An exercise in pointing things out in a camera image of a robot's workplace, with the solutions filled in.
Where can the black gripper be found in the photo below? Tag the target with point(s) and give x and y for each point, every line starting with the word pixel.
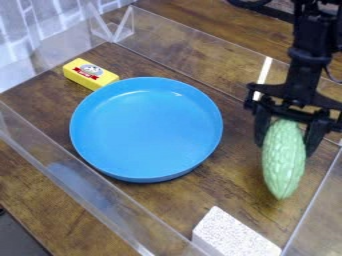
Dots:
pixel 296 101

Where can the green bitter gourd toy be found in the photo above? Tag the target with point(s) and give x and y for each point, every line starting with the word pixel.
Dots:
pixel 284 158

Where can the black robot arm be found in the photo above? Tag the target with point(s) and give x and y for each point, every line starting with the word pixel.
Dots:
pixel 318 28

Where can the blue round tray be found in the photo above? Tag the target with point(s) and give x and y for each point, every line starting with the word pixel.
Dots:
pixel 146 129

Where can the black baseboard strip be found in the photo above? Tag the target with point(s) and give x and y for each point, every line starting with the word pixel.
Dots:
pixel 260 6

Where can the white speckled foam block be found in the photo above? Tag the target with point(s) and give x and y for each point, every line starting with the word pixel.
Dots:
pixel 223 236

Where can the yellow rectangular box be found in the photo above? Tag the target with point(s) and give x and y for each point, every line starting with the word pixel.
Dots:
pixel 87 74

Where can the clear acrylic enclosure wall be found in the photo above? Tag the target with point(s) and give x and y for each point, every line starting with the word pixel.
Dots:
pixel 85 214

